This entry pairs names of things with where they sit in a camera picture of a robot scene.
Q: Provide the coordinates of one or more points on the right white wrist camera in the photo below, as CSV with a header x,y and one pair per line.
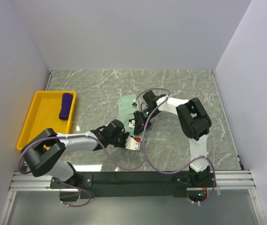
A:
x,y
138,105

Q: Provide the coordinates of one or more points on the yellow plastic tray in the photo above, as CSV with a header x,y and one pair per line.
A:
x,y
44,113

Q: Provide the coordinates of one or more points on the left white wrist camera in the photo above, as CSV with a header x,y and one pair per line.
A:
x,y
132,144

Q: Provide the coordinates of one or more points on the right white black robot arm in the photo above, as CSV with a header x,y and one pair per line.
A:
x,y
195,124

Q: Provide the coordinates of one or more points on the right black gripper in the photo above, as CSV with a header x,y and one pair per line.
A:
x,y
140,123

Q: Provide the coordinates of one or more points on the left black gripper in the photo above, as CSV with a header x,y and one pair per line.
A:
x,y
126,135

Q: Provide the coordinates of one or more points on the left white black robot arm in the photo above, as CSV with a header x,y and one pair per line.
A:
x,y
42,155

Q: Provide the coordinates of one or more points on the green towel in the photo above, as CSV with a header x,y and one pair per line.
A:
x,y
126,113

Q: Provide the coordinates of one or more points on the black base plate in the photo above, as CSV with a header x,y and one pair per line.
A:
x,y
148,183

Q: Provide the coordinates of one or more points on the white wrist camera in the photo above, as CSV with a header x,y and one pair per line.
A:
x,y
138,105
132,144

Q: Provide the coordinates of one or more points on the aluminium frame rail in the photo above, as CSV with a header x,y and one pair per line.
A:
x,y
224,180

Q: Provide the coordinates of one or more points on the purple towel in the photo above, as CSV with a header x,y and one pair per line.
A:
x,y
66,103

